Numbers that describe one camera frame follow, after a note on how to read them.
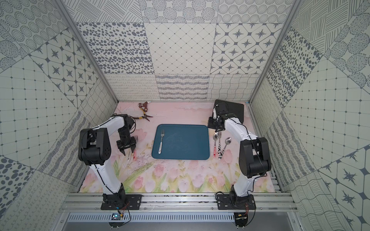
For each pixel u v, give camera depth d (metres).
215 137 0.98
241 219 0.73
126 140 0.80
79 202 0.75
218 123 0.69
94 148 0.52
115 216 0.71
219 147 0.93
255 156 0.47
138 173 0.84
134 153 0.90
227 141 0.96
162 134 1.01
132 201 0.74
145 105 1.18
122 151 0.82
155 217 0.70
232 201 0.67
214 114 0.86
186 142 0.96
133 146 0.84
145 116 1.11
